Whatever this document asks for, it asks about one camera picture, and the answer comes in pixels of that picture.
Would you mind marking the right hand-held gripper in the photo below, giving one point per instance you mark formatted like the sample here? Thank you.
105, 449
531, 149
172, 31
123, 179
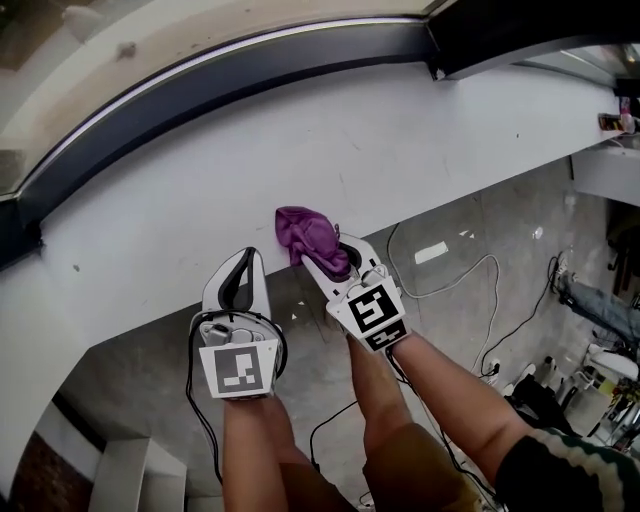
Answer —
372, 310

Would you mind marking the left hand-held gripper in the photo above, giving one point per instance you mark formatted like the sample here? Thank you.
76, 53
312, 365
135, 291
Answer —
235, 372

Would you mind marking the purple cloth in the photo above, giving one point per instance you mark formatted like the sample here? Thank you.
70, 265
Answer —
312, 235

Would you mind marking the dark window frame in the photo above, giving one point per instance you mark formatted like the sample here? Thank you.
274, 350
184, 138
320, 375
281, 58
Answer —
250, 75

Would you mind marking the person's right forearm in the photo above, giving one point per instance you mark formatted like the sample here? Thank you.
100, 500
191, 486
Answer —
450, 395

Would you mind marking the person's left forearm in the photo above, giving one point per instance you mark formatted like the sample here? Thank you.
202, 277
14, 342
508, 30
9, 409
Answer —
252, 440

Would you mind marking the white window sill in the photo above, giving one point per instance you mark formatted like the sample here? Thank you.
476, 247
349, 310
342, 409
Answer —
300, 150

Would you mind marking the white power strip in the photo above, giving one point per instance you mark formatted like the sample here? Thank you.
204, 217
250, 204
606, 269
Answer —
492, 371

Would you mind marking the brown shorts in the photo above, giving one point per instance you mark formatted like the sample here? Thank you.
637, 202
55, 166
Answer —
415, 470

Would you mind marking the white step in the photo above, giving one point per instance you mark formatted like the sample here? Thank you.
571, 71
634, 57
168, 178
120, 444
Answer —
135, 475

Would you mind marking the white table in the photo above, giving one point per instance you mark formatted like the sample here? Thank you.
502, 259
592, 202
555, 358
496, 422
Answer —
607, 172

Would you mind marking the white chair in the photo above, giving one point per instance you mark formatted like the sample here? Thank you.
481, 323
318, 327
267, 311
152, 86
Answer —
607, 367

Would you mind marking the dark striped sleeve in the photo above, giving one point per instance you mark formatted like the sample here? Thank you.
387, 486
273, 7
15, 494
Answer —
565, 475

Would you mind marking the small dark box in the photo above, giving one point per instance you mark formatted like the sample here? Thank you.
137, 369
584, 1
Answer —
611, 122

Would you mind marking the pink bottle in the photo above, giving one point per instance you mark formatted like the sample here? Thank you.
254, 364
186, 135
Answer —
626, 112

